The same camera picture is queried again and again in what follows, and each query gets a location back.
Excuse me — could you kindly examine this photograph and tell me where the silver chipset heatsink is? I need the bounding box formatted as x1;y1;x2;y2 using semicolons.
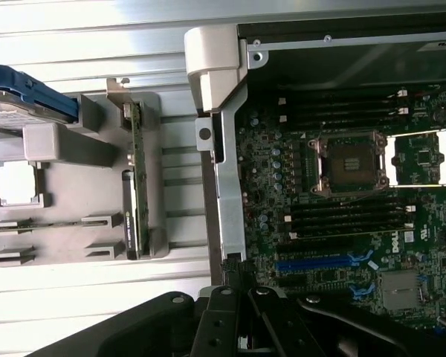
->
381;270;421;312

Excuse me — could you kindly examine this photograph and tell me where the blue expansion slot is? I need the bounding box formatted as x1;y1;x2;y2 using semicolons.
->
276;257;353;273

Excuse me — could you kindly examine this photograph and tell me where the long black expansion slot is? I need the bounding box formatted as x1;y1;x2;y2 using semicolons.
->
277;241;354;258

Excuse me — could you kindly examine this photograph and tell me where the open black PC case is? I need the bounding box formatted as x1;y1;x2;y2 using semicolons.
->
184;22;446;335

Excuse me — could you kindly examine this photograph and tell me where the green Dell motherboard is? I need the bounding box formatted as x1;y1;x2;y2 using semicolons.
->
239;85;446;330

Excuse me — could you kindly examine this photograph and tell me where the CPU socket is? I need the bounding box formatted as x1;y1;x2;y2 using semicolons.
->
304;129;390;197

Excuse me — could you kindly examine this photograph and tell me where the silver socket cover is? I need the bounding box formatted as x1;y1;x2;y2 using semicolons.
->
384;128;446;187

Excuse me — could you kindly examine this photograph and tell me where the grey plastic parts rack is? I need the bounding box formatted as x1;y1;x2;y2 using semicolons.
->
0;91;172;267

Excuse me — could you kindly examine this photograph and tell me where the silver CPU chip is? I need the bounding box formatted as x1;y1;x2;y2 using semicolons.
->
0;162;37;206

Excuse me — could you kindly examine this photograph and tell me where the silver hard disk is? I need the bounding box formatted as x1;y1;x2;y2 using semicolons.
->
0;87;66;131

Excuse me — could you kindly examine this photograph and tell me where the hard drive with blue handle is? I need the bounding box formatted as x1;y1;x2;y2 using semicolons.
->
0;61;79;123

